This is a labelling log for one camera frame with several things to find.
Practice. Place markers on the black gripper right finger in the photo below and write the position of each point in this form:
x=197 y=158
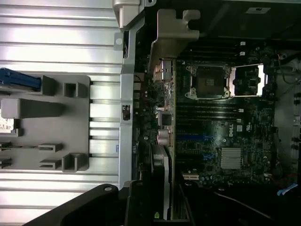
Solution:
x=195 y=212

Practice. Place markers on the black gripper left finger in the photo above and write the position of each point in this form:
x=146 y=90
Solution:
x=94 y=204

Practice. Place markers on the white PCI expansion slot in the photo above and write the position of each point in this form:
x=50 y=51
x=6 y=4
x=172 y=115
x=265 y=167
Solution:
x=191 y=176

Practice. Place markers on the PCIe expansion slot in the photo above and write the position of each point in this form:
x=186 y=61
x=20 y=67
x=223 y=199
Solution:
x=192 y=139
x=207 y=156

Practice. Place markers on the silver chipset heatsink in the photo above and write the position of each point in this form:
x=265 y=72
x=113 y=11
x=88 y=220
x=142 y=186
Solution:
x=231 y=158

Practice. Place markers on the green RAM stick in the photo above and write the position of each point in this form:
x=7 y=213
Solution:
x=26 y=146

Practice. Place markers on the green motherboard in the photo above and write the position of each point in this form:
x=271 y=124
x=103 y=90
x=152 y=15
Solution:
x=254 y=141

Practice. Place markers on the open PC case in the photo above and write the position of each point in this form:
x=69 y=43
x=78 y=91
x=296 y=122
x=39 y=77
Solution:
x=125 y=94

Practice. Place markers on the grey parts rack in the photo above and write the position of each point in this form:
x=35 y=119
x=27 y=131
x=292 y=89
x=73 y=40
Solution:
x=30 y=108

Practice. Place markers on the hard disk with white label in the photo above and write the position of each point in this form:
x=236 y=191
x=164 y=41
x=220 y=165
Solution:
x=5 y=124

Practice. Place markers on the CPU socket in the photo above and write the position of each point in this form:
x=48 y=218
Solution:
x=208 y=81

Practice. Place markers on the metal socket cover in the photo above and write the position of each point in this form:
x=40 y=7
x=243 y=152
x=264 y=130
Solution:
x=262 y=80

